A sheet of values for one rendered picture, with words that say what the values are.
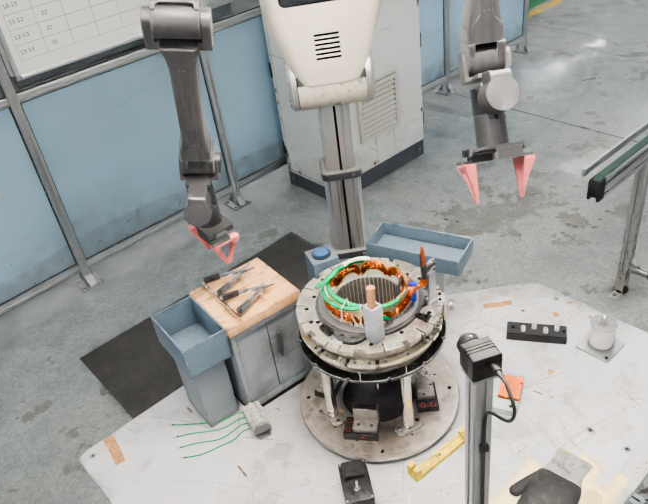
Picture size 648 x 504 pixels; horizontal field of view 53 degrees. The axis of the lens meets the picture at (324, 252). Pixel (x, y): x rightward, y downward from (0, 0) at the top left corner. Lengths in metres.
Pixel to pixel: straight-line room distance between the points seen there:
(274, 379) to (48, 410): 1.61
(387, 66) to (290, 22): 2.33
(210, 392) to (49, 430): 1.50
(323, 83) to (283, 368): 0.71
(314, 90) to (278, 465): 0.89
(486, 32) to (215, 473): 1.09
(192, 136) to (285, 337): 0.57
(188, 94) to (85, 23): 2.14
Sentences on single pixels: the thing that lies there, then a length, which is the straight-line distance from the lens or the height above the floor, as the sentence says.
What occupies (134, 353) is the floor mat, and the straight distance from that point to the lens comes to 3.15.
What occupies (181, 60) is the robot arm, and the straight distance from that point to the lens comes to 1.15.
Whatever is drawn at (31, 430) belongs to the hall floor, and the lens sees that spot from 3.06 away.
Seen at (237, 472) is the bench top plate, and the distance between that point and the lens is 1.58.
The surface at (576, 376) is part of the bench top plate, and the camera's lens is 1.73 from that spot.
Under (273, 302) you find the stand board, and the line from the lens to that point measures 1.52.
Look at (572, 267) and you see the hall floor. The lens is 3.35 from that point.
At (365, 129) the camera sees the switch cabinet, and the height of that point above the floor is 0.38.
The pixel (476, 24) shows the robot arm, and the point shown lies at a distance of 1.19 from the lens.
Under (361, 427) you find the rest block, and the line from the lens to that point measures 1.53.
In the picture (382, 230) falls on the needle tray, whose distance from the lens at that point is 1.74.
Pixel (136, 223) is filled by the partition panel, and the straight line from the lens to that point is 3.73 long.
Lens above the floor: 2.02
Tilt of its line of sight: 35 degrees down
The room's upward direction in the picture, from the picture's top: 9 degrees counter-clockwise
